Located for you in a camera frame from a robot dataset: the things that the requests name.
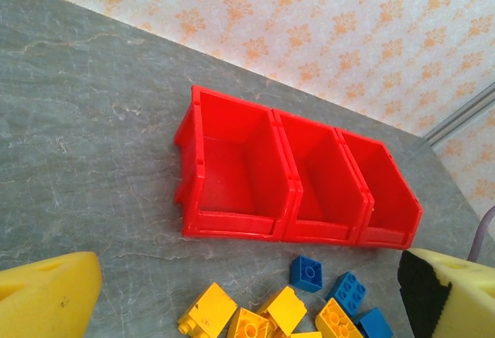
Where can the blue lego brick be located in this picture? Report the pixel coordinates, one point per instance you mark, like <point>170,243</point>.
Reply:
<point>307,274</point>
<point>373,322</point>
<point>348,291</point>

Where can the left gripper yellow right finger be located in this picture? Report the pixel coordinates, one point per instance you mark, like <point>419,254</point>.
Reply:
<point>464,299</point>

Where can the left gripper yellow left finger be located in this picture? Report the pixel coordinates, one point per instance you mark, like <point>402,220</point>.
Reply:
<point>42,299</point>

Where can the yellow lego brick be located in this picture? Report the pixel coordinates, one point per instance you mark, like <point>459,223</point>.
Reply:
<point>334,320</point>
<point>305,335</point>
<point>247,326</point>
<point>210,307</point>
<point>288,309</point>

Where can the aluminium frame post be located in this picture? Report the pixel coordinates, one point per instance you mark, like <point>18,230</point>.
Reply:
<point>460,111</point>

